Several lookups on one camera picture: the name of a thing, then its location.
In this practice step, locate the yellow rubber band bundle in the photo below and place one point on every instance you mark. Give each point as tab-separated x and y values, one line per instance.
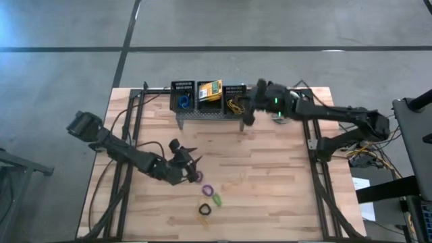
235	106

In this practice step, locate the grey perforated metal shelf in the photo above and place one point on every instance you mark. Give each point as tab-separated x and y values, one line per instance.
202	116

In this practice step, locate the blue keyboard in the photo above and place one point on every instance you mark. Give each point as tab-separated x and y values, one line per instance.
428	216

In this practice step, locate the white paper sheet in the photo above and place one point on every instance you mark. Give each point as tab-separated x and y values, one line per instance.
368	211

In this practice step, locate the black crossbar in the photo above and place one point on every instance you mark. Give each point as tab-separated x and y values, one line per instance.
388	190

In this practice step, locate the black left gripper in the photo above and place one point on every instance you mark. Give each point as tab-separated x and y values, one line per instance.
180	162

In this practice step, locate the black aluminium table frame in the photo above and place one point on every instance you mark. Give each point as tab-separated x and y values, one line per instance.
158	91

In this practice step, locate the yellow green crayon box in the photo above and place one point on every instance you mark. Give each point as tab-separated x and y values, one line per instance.
209	92

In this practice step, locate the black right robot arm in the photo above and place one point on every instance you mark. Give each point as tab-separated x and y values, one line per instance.
337	113

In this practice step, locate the silver metal bracket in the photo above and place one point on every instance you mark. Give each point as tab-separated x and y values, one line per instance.
313	144

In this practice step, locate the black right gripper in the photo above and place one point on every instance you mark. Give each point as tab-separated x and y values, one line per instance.
258	104

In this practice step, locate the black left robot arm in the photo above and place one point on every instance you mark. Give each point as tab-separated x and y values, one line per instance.
125	152

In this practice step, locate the grey side table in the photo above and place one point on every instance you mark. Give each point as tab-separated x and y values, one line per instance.
20	165

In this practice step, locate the black pole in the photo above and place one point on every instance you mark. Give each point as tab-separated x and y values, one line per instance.
422	100

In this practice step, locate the grey cart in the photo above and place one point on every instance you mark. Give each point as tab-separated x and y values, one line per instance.
415	141

